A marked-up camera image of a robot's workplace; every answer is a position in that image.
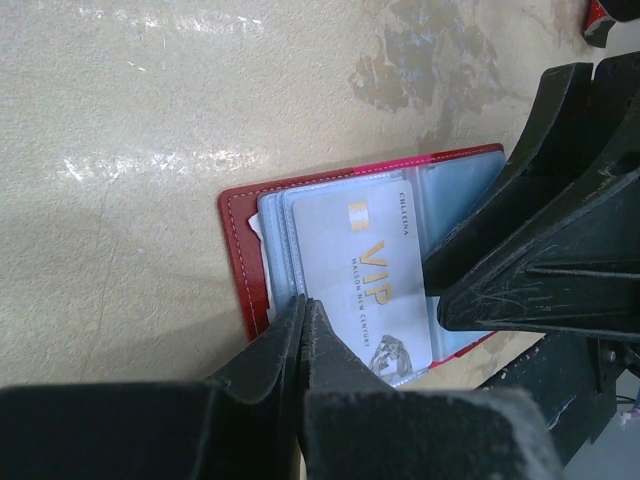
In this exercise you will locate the red glitter microphone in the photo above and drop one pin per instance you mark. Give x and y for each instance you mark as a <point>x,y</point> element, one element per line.
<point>597,25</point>

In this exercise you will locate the silver credit card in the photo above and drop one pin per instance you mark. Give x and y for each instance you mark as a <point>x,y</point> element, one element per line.
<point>360,256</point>

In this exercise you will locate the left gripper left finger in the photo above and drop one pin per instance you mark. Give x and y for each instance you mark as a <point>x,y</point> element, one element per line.
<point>239,423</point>

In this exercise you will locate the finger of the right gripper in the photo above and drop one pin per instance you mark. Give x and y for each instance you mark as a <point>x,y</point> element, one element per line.
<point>573,267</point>
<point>576,110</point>

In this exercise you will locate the red leather card holder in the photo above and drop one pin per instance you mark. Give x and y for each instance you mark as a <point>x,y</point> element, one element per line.
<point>262,244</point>

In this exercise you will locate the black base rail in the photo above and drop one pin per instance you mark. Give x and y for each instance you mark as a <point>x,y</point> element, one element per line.
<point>573,381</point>

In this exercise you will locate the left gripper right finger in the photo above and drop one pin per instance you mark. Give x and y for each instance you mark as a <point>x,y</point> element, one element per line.
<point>355,426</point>

